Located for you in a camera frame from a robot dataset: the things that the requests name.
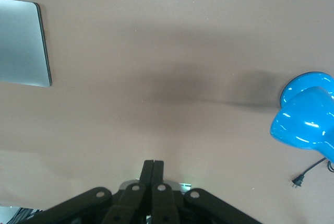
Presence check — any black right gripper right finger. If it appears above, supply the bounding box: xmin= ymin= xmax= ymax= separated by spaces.
xmin=151 ymin=160 xmax=262 ymax=224

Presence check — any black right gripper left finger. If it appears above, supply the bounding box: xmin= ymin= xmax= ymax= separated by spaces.
xmin=28 ymin=159 xmax=156 ymax=224

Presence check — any silver laptop with black keyboard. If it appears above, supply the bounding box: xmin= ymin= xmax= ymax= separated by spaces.
xmin=0 ymin=0 xmax=53 ymax=88

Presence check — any blue desk lamp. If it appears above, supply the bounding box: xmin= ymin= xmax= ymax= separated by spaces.
xmin=269 ymin=71 xmax=334 ymax=163

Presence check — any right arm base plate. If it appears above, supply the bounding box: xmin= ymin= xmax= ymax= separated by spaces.
xmin=118 ymin=179 xmax=193 ymax=192

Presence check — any black lamp power cable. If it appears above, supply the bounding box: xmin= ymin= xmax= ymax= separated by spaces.
xmin=291 ymin=157 xmax=334 ymax=189

